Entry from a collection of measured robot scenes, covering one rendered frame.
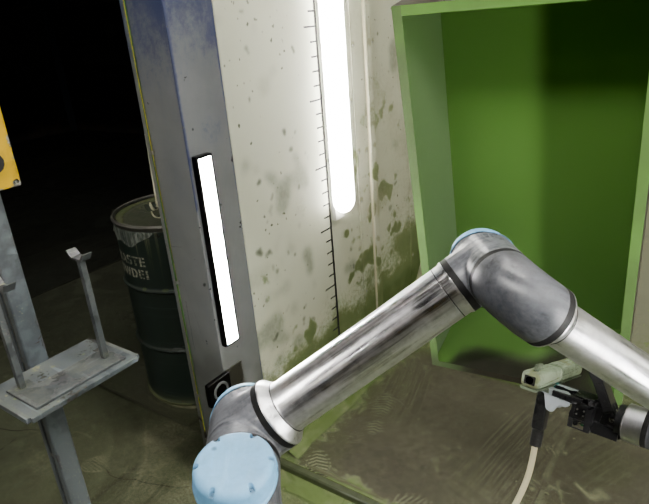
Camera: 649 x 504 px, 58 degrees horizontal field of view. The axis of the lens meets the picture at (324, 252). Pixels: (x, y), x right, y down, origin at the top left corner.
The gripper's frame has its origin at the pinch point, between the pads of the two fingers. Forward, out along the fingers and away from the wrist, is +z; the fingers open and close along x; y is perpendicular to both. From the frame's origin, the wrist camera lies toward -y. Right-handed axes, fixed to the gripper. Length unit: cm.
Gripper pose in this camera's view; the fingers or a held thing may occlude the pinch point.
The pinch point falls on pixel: (543, 384)
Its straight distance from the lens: 166.1
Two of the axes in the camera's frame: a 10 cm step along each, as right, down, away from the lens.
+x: 6.6, 0.2, 7.5
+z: -7.4, -1.9, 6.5
